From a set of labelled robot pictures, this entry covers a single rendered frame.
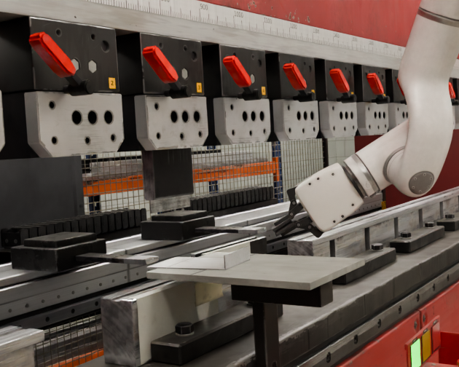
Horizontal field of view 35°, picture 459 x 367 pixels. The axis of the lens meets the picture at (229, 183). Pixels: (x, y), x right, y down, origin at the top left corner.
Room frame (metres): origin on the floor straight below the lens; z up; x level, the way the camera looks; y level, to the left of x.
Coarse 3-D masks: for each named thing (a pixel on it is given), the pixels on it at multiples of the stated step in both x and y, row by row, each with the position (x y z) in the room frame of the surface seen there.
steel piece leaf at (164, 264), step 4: (168, 260) 1.12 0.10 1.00; (172, 260) 1.12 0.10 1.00; (176, 260) 1.12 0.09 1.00; (180, 260) 1.11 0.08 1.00; (184, 260) 1.11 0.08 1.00; (156, 264) 1.09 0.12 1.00; (160, 264) 1.08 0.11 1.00; (164, 264) 1.08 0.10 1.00; (168, 264) 1.08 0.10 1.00; (172, 264) 1.08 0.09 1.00; (160, 268) 1.06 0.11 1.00; (164, 268) 1.06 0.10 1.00
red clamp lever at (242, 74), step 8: (232, 56) 1.16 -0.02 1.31; (224, 64) 1.16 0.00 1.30; (232, 64) 1.15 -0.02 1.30; (240, 64) 1.16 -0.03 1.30; (232, 72) 1.17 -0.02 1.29; (240, 72) 1.17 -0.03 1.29; (240, 80) 1.18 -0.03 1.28; (248, 80) 1.18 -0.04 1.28; (248, 88) 1.19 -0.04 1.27; (240, 96) 1.22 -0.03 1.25; (248, 96) 1.21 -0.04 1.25; (256, 96) 1.20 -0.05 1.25
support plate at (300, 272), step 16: (208, 256) 1.15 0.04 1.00; (256, 256) 1.12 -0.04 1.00; (272, 256) 1.11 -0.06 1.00; (288, 256) 1.10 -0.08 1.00; (304, 256) 1.09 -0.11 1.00; (320, 256) 1.09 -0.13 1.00; (160, 272) 1.03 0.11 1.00; (176, 272) 1.02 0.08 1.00; (192, 272) 1.01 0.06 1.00; (208, 272) 1.01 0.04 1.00; (224, 272) 1.00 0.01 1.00; (240, 272) 0.99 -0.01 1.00; (256, 272) 0.99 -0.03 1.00; (272, 272) 0.98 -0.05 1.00; (288, 272) 0.97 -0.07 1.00; (304, 272) 0.97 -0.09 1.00; (320, 272) 0.96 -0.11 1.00; (336, 272) 0.96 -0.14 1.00; (288, 288) 0.92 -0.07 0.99; (304, 288) 0.90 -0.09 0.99
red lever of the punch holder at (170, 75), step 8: (144, 48) 0.99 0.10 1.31; (152, 48) 0.98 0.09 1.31; (144, 56) 0.99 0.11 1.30; (152, 56) 0.98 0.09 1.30; (160, 56) 0.99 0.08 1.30; (152, 64) 1.00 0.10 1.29; (160, 64) 1.00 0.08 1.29; (168, 64) 1.01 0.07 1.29; (160, 72) 1.01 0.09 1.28; (168, 72) 1.01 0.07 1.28; (168, 80) 1.02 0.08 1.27; (176, 80) 1.02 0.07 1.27; (176, 88) 1.03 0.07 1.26; (184, 88) 1.03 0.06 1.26; (168, 96) 1.05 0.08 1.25; (176, 96) 1.04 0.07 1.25; (184, 96) 1.03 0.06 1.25
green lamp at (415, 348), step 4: (412, 344) 1.17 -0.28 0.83; (416, 344) 1.18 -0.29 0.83; (412, 348) 1.16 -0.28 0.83; (416, 348) 1.18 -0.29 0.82; (412, 352) 1.16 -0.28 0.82; (416, 352) 1.18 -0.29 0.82; (412, 356) 1.16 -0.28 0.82; (416, 356) 1.18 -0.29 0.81; (412, 360) 1.16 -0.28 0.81; (416, 360) 1.18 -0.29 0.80; (412, 364) 1.16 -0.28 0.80; (416, 364) 1.18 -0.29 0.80
